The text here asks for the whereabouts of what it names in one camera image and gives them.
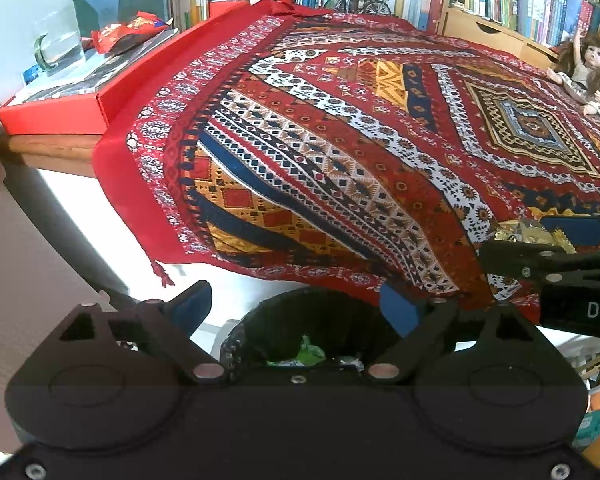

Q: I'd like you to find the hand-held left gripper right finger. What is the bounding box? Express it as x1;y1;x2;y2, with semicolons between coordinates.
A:
364;283;552;386

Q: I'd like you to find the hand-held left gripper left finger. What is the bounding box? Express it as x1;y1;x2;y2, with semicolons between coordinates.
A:
45;280;227;386

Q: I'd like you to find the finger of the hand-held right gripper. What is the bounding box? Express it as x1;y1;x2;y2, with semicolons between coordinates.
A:
540;212;600;247
480;242;600;286

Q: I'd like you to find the gold foil wrapper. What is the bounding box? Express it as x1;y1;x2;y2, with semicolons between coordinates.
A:
490;217;576;253

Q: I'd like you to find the small white wrapper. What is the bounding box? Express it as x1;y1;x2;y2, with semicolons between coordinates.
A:
330;355;366;372

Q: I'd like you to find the black trash bin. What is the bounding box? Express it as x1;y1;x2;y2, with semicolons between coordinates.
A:
220;287;431;386

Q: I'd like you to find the green wrapper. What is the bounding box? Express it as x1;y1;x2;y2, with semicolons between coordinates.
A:
267;335;326;366

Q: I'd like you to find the teal printed carton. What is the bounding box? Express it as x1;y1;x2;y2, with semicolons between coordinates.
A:
575;410;600;446

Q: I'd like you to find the long-haired doll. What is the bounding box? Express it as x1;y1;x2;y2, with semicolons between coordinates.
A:
547;35;600;121

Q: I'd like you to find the patterned red tablecloth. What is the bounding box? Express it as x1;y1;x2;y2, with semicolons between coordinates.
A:
92;0;600;321

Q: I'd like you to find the wooden drawer organizer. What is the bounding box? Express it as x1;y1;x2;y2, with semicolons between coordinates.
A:
436;0;561;68

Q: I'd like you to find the row of thin shelf books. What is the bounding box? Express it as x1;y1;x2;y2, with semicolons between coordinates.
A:
445;0;600;61

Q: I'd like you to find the red snack packet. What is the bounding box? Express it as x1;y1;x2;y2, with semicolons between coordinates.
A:
91;12;173;53

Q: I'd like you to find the miniature black bicycle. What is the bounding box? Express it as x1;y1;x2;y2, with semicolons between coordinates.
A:
324;0;393;17

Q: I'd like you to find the glass pitcher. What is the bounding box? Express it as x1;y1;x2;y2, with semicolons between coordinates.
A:
32;30;88;78

